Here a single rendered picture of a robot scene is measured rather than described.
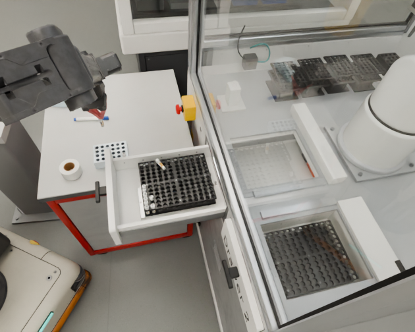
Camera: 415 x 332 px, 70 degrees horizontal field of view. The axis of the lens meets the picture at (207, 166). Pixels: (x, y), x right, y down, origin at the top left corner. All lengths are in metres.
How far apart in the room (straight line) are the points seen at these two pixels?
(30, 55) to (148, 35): 1.12
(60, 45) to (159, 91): 1.00
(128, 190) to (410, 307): 0.84
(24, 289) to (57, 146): 0.67
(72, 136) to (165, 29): 0.64
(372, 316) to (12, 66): 0.49
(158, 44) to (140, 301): 1.31
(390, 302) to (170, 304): 1.46
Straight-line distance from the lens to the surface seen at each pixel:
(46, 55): 0.44
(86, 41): 3.22
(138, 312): 1.74
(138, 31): 1.51
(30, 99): 0.43
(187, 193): 0.92
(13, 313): 1.61
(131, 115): 1.33
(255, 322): 0.80
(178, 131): 1.25
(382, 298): 0.36
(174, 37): 1.54
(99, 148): 1.19
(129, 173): 1.05
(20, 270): 1.65
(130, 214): 0.97
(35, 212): 2.05
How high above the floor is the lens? 1.71
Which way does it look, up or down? 56 degrees down
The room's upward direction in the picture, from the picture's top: 7 degrees clockwise
